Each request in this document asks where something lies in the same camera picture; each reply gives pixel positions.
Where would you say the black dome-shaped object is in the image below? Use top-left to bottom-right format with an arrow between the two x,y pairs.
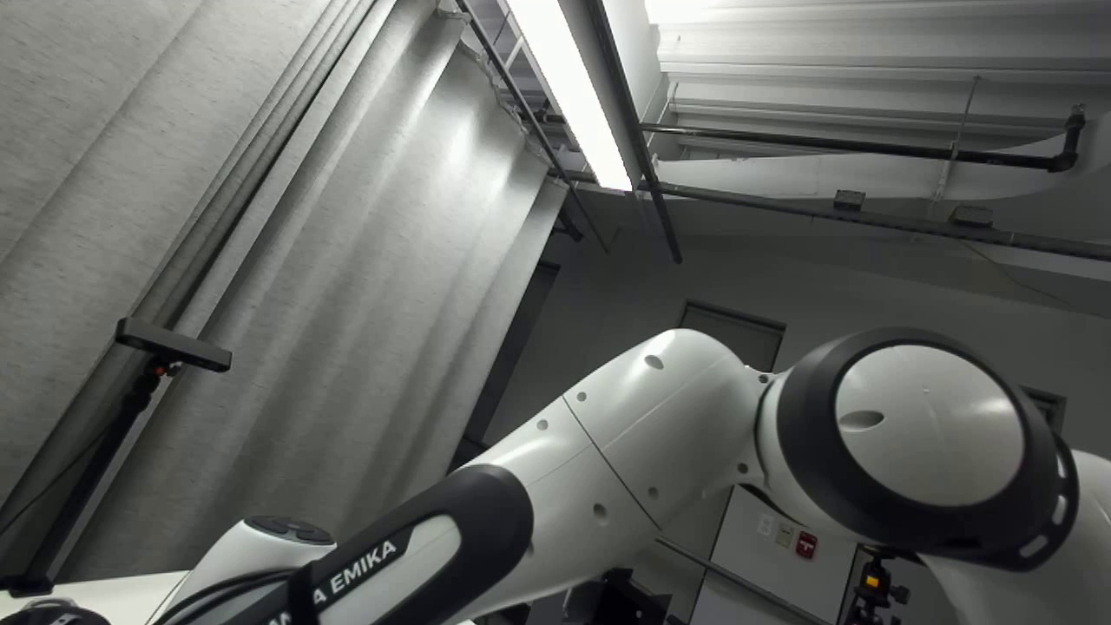
0,596 -> 116,625

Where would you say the grey curtain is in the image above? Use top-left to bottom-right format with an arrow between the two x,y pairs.
0,0 -> 576,582

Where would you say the ceiling light strip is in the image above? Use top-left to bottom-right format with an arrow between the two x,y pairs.
461,0 -> 687,263

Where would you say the black machine block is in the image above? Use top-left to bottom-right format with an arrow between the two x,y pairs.
559,567 -> 677,625

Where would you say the grey electrical cabinet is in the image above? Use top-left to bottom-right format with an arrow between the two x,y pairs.
706,482 -> 867,625

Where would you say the black ceiling pipe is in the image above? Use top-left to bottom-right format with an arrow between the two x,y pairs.
638,103 -> 1095,176

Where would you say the black device with orange light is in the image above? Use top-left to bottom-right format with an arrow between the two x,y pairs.
846,550 -> 920,625

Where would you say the black wall conduit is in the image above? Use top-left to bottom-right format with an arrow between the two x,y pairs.
576,175 -> 1111,263

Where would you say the black camera on stand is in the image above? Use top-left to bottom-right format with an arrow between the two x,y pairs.
0,316 -> 237,600

